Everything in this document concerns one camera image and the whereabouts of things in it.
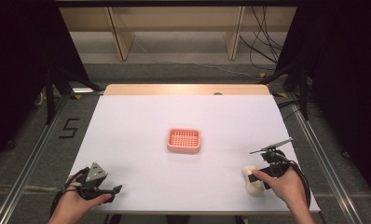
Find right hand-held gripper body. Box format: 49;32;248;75
249;137;295;180

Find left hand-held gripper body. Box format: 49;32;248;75
76;161;116;201

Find cream bread piece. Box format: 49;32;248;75
242;164;266;197

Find pink slotted soap dish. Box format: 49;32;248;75
166;128;202;154

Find person's right hand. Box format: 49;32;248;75
253;169;309;210

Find person's left hand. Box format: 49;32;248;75
56;174;113;220

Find white table cover sheet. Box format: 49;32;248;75
69;94;321;216

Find black metal stand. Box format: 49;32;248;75
260;61;310;121
44;65;104;126

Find light wooden table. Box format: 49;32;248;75
103;83;271;97

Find black curtain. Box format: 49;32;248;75
275;0;371;197
0;0;93;166

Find beige wooden shelf unit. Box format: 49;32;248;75
58;6;298;62

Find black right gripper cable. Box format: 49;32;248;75
275;150;312;209

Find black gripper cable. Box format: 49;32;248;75
275;150;312;209
48;167;91;219

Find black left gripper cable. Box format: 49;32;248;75
48;167;91;219

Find aluminium floor rail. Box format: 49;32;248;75
286;92;371;224
0;92;74;224

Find black floor cables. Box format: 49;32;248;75
277;98;304;121

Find black hanging cables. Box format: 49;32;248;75
238;6;284;71

